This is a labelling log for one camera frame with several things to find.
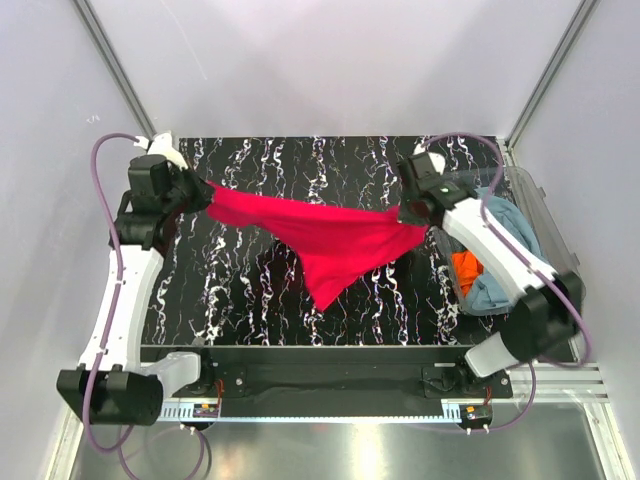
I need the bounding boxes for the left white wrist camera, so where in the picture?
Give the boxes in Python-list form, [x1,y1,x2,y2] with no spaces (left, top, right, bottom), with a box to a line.
[134,131,191,170]

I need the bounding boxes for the clear plastic bin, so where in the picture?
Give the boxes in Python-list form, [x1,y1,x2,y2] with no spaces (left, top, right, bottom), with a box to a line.
[434,167,579,316]

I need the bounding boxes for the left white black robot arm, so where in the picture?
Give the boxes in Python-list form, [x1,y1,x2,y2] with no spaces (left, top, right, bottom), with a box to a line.
[56,154,216,426]

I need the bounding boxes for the grey blue t shirt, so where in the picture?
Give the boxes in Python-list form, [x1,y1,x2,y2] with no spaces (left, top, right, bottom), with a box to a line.
[463,196,545,316]

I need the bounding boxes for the left orange connector block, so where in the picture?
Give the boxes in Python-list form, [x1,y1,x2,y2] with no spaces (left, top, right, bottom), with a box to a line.
[193,403,220,418]

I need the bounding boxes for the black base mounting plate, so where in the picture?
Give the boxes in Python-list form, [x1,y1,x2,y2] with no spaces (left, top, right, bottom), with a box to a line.
[139,344,574,419]

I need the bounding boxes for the aluminium frame post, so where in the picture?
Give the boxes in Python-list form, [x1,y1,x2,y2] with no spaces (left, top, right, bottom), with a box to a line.
[504,0,600,154]
[71,0,157,141]

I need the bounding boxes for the left aluminium frame post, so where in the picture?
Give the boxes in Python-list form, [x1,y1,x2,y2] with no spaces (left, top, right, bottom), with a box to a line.
[71,0,157,141]

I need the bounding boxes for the right orange connector block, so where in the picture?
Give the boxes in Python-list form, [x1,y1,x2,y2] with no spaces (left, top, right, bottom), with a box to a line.
[464,404,493,421]

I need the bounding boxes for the orange t shirt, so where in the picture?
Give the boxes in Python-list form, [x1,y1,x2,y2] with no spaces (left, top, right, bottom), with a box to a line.
[451,250,484,296]

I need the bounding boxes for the black marble pattern mat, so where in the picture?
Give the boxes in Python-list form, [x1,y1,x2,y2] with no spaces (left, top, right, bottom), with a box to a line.
[142,136,509,346]

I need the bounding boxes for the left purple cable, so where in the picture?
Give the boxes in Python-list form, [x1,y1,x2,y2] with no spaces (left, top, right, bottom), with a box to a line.
[82,132,211,479]

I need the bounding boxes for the pink red t shirt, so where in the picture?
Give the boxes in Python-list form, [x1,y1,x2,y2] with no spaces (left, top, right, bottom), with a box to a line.
[206,185,428,311]

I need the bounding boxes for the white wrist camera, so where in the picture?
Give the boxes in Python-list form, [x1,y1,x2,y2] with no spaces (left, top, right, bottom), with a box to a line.
[134,131,191,170]
[413,145,446,175]

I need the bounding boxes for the aluminium rail crossbar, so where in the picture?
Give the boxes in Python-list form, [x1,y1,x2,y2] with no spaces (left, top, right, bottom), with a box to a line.
[163,364,606,405]

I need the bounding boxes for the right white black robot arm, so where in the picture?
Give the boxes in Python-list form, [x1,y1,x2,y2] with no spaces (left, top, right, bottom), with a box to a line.
[398,151,582,397]

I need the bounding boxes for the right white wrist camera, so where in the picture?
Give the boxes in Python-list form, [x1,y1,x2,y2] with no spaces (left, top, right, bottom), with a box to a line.
[413,145,446,175]

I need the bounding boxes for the orange connector block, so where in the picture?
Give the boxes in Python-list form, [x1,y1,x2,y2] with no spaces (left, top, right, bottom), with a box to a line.
[464,404,493,421]
[193,403,220,418]

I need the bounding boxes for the right aluminium frame post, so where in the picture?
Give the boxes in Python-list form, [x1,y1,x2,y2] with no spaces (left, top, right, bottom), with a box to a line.
[504,0,600,154]

